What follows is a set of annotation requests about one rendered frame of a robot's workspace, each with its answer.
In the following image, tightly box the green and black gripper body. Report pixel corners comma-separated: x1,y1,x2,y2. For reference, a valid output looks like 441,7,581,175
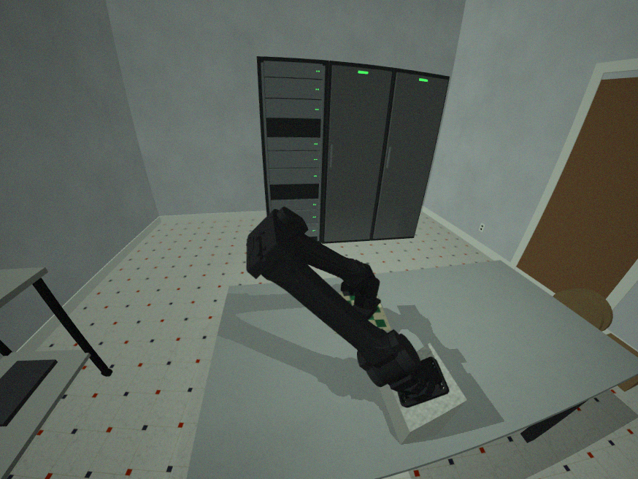
353,293,381,320

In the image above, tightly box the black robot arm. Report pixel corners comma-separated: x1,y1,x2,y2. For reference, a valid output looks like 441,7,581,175
246,207,449,407

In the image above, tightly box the green and cream chessboard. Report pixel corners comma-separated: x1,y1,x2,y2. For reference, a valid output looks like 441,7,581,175
339,293,391,331

